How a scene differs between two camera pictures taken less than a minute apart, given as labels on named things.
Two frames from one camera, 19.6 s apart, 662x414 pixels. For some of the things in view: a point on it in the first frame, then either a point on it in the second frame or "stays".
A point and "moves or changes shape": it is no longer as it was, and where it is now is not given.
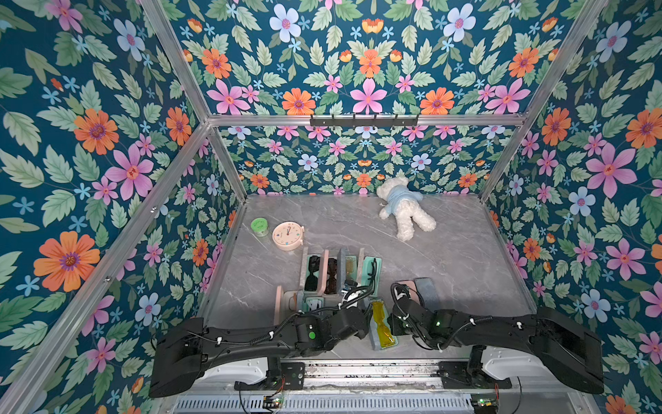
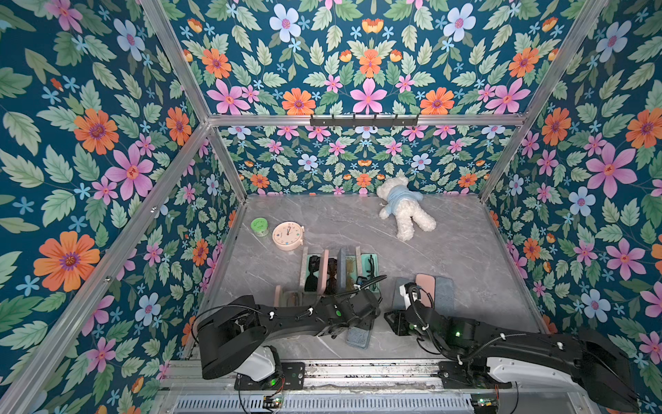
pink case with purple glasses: (412, 290) moves or changes shape
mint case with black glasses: (371, 273) stays
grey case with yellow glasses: (380, 331) moves or changes shape
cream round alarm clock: (287, 235) stays
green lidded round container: (259, 226) stays
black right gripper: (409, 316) stays
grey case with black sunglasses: (309, 268) stays
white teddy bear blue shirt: (400, 198) stays
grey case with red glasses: (427, 293) -> (444, 296)
